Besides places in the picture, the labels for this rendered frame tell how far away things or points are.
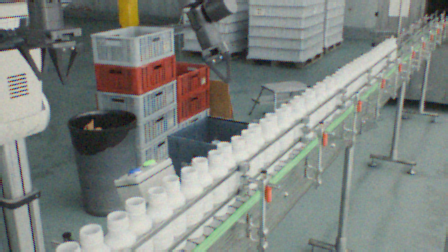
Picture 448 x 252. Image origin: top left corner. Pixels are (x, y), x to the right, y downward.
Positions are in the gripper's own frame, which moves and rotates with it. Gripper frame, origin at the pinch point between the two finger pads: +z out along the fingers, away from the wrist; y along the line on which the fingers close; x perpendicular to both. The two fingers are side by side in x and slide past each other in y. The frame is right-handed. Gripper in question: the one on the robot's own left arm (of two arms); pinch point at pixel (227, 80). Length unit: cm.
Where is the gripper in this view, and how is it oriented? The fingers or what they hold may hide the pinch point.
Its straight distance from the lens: 121.2
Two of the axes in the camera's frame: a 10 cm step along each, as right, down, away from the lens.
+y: -0.1, -1.2, 9.9
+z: 4.0, 9.1, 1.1
